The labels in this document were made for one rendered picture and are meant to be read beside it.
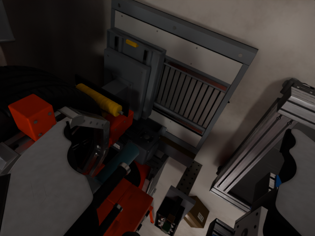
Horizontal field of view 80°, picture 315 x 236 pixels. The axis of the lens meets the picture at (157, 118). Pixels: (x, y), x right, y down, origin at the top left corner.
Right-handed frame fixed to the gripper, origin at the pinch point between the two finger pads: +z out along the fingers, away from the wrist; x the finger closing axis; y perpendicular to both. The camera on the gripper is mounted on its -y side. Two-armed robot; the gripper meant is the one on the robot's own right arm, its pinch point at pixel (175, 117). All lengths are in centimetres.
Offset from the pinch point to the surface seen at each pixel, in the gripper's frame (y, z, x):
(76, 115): 23, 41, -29
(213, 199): 141, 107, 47
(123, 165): 36, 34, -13
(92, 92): 26, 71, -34
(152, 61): 17, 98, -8
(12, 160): 26, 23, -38
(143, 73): 23, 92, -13
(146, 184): 102, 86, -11
